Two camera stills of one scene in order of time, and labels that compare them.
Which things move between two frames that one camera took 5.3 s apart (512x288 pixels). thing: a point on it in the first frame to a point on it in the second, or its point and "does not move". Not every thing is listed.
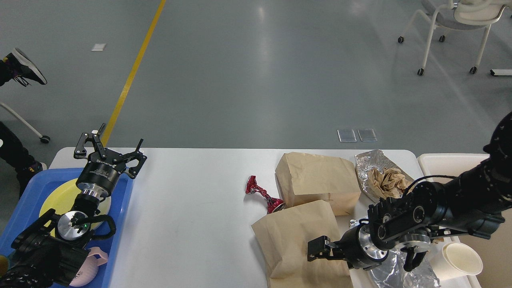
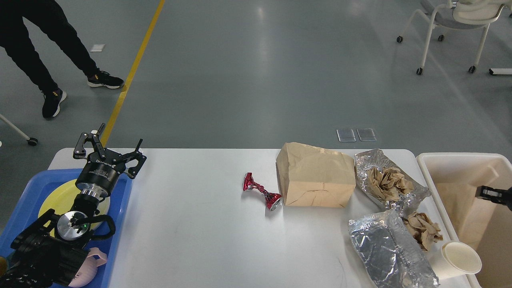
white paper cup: (453, 260) does not move
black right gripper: (357, 247) to (498, 196)
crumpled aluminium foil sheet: (367, 161) does not move
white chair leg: (44, 139) to (32, 141)
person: (22, 66) to (15, 38)
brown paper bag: (283, 240) to (486, 225)
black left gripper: (99, 177) does not move
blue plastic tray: (29, 203) does not move
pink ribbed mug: (89, 269) does not move
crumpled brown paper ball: (388, 182) does not move
